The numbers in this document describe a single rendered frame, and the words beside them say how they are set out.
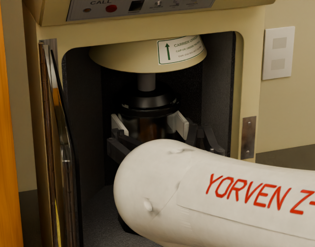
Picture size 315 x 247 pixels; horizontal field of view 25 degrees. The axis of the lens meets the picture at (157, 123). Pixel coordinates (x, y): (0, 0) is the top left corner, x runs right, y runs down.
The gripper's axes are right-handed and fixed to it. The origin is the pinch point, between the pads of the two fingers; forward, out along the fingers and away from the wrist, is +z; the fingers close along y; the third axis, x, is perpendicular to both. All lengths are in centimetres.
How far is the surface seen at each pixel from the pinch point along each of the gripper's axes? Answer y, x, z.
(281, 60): -41, 5, 32
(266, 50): -37.1, 2.7, 32.3
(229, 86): -10.5, -7.7, -7.2
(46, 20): 17.0, -22.4, -13.6
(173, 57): -1.3, -13.7, -8.1
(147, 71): 2.6, -12.2, -8.4
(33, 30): 17.9, -19.5, -7.6
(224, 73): -10.5, -9.1, -5.1
